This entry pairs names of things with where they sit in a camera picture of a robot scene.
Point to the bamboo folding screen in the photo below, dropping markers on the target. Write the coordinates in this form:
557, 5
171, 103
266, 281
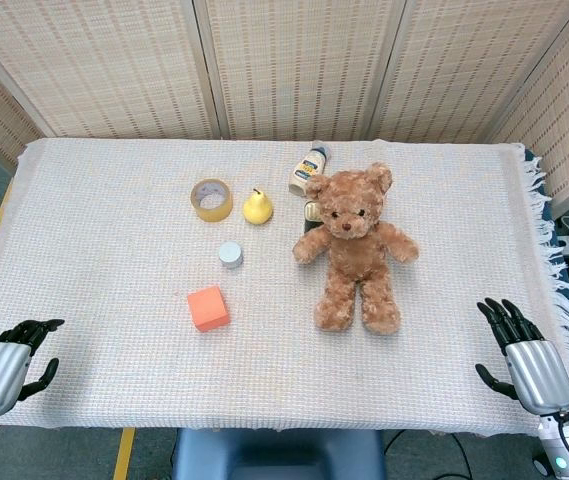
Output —
284, 65

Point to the gold and black tin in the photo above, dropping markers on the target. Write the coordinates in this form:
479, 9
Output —
311, 215

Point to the white woven tablecloth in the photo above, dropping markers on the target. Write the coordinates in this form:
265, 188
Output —
114, 300

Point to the orange cube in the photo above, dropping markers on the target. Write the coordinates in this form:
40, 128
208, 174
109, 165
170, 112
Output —
207, 307

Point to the small silver cylinder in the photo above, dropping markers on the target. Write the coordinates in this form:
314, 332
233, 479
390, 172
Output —
230, 254

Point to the brown packing tape roll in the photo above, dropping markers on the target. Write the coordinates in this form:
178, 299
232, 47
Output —
211, 200

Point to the cream squeeze bottle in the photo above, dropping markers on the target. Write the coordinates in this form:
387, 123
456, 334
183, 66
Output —
308, 170

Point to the brown teddy bear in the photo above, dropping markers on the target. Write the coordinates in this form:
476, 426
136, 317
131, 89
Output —
351, 250

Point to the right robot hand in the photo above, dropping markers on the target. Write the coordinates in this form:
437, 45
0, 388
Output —
534, 372

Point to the yellow pear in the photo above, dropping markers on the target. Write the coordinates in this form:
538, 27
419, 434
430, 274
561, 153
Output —
257, 207

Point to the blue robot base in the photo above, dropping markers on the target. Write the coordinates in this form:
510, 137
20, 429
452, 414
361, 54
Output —
279, 455

